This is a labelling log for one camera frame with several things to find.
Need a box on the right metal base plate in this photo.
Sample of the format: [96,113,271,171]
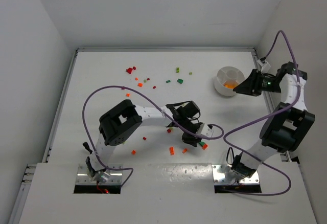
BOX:
[212,164,260,186]

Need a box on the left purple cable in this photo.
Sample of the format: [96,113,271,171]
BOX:
[81,85,225,186]

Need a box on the white divided bowl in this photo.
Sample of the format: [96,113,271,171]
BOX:
[214,66,245,97]

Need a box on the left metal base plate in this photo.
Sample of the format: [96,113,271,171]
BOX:
[75,164,123,186]

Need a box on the metal base plate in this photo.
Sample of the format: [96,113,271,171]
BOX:
[75,164,123,186]
[212,164,260,186]

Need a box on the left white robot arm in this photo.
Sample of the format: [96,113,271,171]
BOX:
[83,99,213,183]

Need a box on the red lego cluster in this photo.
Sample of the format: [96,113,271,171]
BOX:
[126,66,136,74]

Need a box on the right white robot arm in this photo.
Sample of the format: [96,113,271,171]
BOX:
[231,62,315,177]

